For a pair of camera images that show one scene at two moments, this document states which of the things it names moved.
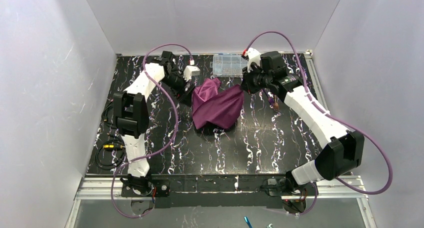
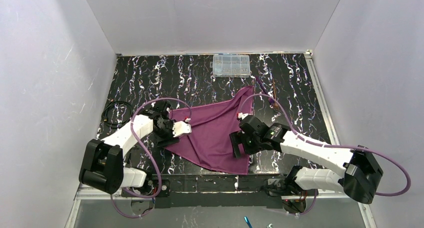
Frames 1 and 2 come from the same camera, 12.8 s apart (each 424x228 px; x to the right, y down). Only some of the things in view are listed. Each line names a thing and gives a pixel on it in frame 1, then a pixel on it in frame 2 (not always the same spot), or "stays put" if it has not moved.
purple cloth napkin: [221, 107] to [209, 143]
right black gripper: [247, 84] to [240, 145]
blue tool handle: [247, 222] stays put
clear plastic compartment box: [228, 65] stays put
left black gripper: [186, 89] to [169, 140]
